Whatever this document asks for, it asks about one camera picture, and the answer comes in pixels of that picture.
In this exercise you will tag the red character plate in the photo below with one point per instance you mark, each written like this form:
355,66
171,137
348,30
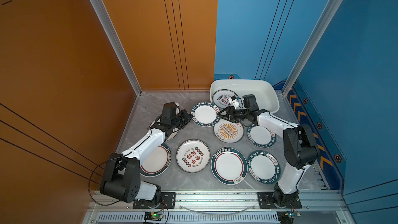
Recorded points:
193,156
221,98

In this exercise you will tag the large green rim plate front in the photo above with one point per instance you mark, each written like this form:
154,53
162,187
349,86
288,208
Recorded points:
229,166

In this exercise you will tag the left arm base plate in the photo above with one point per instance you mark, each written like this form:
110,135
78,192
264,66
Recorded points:
168,199

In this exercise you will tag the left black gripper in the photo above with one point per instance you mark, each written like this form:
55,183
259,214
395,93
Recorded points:
186,120

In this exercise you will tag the left aluminium corner post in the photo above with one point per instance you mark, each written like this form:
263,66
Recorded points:
107,24

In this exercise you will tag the right aluminium corner post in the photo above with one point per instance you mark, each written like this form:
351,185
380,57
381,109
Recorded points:
323,22

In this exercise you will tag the green lettered rim plate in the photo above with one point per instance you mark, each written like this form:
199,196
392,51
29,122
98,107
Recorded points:
205,114

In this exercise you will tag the white plastic bin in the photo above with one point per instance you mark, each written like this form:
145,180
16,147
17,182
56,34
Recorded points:
265,94

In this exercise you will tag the red character plate front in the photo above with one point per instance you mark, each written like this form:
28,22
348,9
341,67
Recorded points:
193,156

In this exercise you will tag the red character plate back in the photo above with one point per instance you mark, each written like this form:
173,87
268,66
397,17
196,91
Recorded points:
221,98

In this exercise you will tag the green red rim plate front-left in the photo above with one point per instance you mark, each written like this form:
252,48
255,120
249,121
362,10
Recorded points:
157,162

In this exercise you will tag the right circuit board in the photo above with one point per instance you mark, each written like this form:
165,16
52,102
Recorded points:
287,217

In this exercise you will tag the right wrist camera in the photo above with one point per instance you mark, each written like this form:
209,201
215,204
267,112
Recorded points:
234,102

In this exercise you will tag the cloud pattern white plate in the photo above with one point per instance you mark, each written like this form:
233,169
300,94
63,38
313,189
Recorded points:
175,132

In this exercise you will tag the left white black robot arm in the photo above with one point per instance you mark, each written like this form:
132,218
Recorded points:
122,176

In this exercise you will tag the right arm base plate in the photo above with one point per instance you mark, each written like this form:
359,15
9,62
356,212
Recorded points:
279,200

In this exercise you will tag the left green circuit board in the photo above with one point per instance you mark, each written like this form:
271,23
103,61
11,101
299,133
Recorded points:
153,217

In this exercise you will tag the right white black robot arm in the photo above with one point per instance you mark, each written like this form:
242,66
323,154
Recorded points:
300,147

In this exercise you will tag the green lettered plate right middle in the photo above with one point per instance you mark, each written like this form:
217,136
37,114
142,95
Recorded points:
260,136

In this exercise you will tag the orange sunburst plate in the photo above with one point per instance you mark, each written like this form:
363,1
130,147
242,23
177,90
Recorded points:
228,132

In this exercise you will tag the aluminium corner post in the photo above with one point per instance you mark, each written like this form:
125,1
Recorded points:
107,24
323,22

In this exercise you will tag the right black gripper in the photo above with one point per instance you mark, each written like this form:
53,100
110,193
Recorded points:
227,109

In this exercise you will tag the green lettered plate front right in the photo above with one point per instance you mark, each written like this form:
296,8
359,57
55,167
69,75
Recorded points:
264,167

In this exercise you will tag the aluminium front rail frame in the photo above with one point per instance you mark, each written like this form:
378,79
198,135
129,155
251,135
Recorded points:
223,207

